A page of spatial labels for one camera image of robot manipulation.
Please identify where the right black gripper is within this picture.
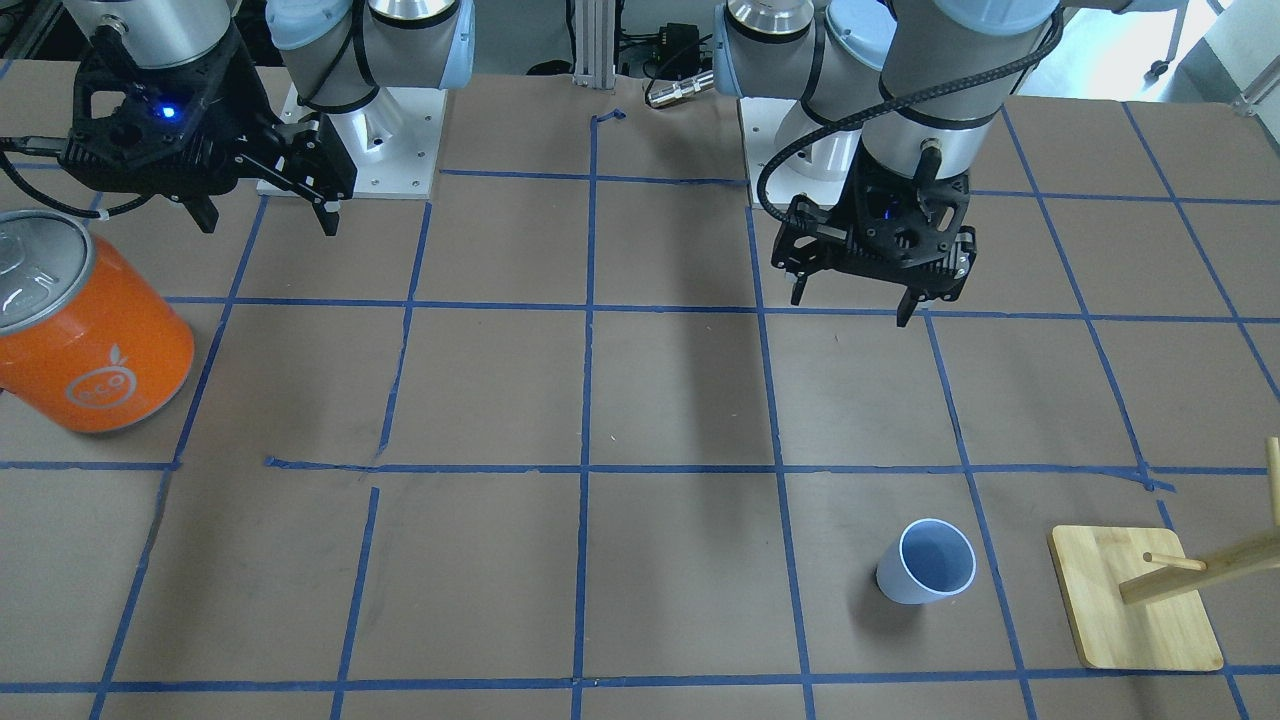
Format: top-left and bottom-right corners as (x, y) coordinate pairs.
(150, 26), (357, 234)

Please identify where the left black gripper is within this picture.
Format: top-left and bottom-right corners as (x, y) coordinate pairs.
(771, 150), (931, 328)

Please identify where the light blue cup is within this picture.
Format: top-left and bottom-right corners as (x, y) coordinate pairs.
(876, 518), (977, 605)

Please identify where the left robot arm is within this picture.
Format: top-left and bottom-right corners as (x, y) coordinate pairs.
(712, 1), (1065, 325)

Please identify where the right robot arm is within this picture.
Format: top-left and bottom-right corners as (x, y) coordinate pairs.
(58, 1), (475, 236)

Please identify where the orange can with silver lid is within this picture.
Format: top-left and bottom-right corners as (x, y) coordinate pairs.
(1, 210), (195, 433)

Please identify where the wooden mug tree stand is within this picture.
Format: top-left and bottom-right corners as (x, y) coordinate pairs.
(1048, 525), (1279, 673)

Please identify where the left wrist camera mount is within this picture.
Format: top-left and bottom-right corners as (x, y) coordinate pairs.
(849, 156), (977, 302)

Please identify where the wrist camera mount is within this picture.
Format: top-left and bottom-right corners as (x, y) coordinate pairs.
(55, 40), (241, 196)
(849, 156), (977, 302)

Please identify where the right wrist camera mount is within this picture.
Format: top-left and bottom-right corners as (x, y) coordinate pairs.
(55, 40), (241, 196)

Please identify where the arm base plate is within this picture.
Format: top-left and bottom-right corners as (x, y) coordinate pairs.
(332, 87), (451, 200)
(739, 97), (861, 211)

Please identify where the aluminium frame post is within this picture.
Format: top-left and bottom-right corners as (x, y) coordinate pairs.
(568, 0), (618, 94)

